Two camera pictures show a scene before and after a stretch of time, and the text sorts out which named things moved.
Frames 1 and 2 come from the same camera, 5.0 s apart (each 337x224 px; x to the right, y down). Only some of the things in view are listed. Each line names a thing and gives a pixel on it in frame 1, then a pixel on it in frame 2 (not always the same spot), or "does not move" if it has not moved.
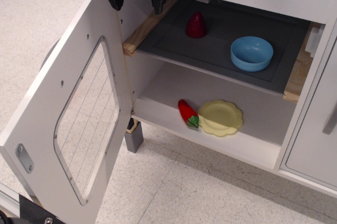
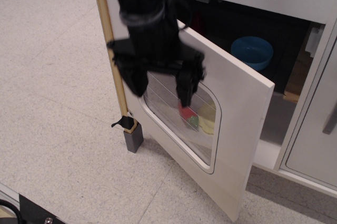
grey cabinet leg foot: x=134 y=139 does not move
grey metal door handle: x=331 y=122 does not move
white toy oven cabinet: x=271 y=118 -> x=270 y=21
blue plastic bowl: x=251 y=54 does not move
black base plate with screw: x=30 y=213 does not move
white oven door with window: x=63 y=136 -> x=211 y=145
